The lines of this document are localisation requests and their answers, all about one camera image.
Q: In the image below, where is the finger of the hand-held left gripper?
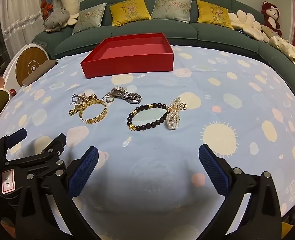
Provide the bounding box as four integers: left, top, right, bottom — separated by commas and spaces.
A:
4, 128, 28, 150
40, 133, 68, 165

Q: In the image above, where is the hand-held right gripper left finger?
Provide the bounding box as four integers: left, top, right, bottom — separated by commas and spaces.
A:
15, 146, 99, 240

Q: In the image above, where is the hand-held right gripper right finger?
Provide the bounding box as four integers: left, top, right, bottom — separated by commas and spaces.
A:
199, 144, 281, 240

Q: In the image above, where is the gold link watch strap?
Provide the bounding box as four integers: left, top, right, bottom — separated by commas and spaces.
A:
68, 94, 98, 117

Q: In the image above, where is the silver hook earring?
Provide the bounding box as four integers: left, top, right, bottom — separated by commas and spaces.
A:
69, 93, 88, 105

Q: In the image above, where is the gold braided bangle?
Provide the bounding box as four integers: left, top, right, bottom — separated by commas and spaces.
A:
79, 99, 108, 125

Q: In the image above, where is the silver chain with hoops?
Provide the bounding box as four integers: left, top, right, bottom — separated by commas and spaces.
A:
102, 86, 128, 104

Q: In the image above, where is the dark beaded bracelet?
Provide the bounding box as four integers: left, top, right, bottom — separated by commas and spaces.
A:
127, 102, 168, 132

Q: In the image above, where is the red cardboard box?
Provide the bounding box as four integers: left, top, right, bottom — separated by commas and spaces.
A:
80, 32, 175, 80

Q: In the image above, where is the brown flat pouch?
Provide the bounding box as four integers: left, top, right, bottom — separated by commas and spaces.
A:
22, 60, 58, 87

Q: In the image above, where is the white machine with wooden disc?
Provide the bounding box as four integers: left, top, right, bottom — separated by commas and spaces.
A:
0, 44, 49, 89

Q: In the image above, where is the white sheer curtain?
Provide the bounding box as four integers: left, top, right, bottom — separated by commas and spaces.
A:
0, 0, 44, 58

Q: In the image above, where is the grey pig plush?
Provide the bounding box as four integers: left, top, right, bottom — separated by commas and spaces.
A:
43, 7, 71, 33

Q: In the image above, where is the grey-green embroidered cushion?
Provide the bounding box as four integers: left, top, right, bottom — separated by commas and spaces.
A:
72, 3, 107, 35
151, 0, 193, 23

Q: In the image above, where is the red hanging ornament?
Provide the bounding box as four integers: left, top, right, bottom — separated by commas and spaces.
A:
40, 1, 54, 20

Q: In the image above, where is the dark blue sequin cloth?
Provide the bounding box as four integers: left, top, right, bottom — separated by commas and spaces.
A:
237, 29, 253, 39

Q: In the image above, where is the cream quilted blanket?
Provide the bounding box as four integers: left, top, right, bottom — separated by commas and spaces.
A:
269, 35, 295, 75

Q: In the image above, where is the white llama plush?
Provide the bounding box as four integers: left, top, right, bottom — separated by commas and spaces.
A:
54, 0, 80, 25

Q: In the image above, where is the dark green sofa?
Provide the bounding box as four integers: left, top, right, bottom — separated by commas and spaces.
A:
32, 0, 295, 77

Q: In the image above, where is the small beige pillow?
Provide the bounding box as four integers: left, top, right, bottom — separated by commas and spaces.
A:
262, 25, 278, 39

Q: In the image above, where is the white flower-shaped cushion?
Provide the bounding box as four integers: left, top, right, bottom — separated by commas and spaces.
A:
228, 10, 263, 40

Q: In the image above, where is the yellow embroidered cushion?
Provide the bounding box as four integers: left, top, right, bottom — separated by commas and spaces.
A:
109, 0, 153, 27
196, 0, 234, 30

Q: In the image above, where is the red monkey plush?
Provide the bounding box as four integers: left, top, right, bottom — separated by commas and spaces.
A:
261, 1, 282, 37

